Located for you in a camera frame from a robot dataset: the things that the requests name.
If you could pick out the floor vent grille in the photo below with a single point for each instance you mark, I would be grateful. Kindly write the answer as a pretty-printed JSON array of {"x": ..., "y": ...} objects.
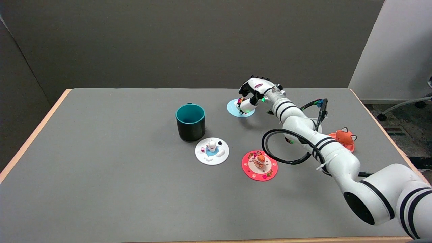
[{"x": 395, "y": 132}]

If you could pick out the teal ceramic mug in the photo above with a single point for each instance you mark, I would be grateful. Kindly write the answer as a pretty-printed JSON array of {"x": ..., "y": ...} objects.
[{"x": 190, "y": 126}]

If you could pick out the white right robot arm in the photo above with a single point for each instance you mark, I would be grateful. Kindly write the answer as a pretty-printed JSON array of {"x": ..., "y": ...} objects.
[{"x": 341, "y": 162}]

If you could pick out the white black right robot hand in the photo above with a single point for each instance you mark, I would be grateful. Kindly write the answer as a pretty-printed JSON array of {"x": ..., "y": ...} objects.
[{"x": 254, "y": 86}]

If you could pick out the light blue balloon cup lid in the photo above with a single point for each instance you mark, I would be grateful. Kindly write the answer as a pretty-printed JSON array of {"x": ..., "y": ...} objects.
[{"x": 231, "y": 108}]

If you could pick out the black shoe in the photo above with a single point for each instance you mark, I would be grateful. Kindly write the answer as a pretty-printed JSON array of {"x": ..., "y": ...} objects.
[{"x": 422, "y": 163}]

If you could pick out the orange fox cup lid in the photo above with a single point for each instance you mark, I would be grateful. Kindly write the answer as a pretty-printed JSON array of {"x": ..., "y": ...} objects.
[{"x": 344, "y": 137}]

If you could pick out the office chair base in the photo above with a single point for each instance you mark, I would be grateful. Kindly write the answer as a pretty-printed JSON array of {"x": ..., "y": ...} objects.
[{"x": 401, "y": 104}]

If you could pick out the white cat cup lid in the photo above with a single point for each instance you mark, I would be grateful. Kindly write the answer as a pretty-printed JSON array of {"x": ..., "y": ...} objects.
[{"x": 217, "y": 156}]

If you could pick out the red lucky cat cup lid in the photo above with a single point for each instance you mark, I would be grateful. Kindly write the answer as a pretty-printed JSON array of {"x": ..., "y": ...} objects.
[{"x": 249, "y": 170}]

